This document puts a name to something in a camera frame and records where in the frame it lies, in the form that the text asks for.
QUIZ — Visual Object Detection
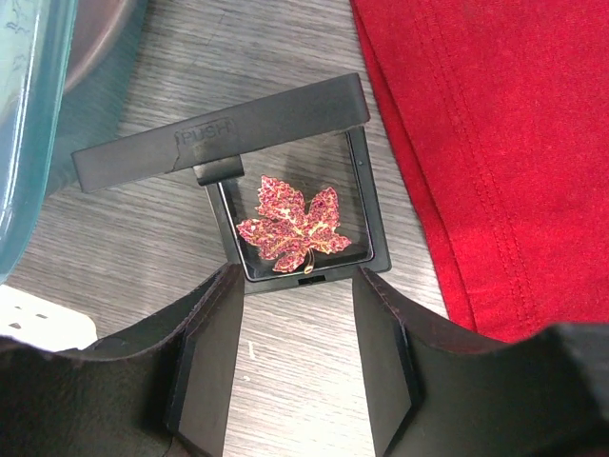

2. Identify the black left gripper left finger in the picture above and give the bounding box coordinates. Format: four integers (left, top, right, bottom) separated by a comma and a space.
1, 264, 245, 456

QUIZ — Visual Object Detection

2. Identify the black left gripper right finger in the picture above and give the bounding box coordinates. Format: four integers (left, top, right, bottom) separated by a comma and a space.
352, 268, 608, 456

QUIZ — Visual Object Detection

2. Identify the red gold maple leaf brooch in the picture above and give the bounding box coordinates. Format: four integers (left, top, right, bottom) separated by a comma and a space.
236, 175, 351, 274

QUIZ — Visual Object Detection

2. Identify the red t-shirt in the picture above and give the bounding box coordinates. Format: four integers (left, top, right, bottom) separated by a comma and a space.
352, 1, 608, 342

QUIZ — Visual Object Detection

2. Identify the black box with red brooch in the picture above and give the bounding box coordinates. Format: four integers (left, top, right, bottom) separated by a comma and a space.
72, 73, 391, 293

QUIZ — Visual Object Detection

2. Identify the white perforated plastic basket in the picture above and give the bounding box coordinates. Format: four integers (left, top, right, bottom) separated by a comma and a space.
0, 285, 98, 352

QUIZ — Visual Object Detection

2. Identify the teal plastic tray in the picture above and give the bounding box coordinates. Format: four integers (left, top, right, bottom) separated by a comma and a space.
1, 1, 147, 280

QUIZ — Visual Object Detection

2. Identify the pink plate under yellow plate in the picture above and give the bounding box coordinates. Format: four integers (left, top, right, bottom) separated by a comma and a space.
64, 0, 138, 94

